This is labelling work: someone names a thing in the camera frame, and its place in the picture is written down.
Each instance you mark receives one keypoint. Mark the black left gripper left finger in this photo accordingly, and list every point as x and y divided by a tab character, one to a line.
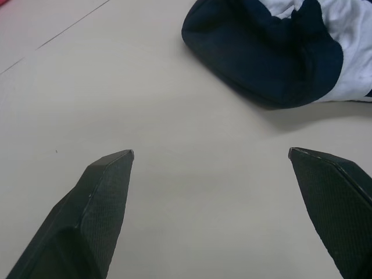
87	215

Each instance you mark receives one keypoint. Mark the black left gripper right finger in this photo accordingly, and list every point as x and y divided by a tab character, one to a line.
334	203

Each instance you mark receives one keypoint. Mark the navy and white jacket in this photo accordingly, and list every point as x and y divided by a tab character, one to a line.
270	49

